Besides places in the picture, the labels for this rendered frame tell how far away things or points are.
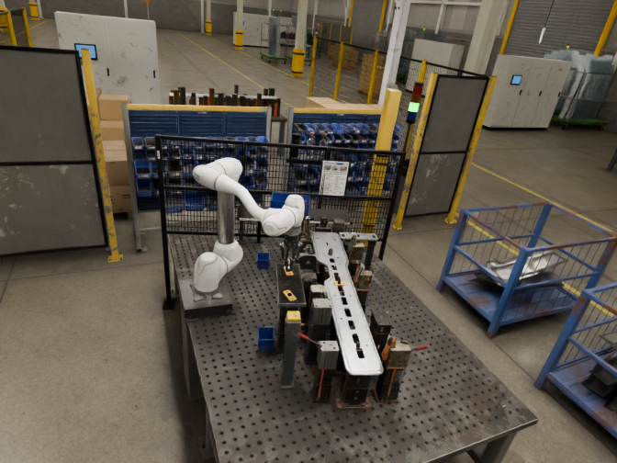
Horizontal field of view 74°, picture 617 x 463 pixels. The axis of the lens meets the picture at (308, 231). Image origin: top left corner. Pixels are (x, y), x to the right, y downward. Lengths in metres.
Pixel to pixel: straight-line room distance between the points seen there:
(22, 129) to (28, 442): 2.41
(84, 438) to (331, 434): 1.63
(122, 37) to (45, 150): 4.89
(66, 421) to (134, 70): 6.85
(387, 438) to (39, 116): 3.55
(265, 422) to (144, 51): 7.64
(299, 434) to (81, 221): 3.14
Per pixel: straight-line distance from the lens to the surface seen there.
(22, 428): 3.32
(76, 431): 3.19
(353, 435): 2.18
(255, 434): 2.15
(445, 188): 5.94
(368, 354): 2.12
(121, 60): 8.88
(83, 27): 8.84
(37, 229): 4.57
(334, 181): 3.31
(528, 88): 13.84
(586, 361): 4.21
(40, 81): 4.10
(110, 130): 6.51
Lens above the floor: 2.44
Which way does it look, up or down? 28 degrees down
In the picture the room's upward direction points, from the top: 7 degrees clockwise
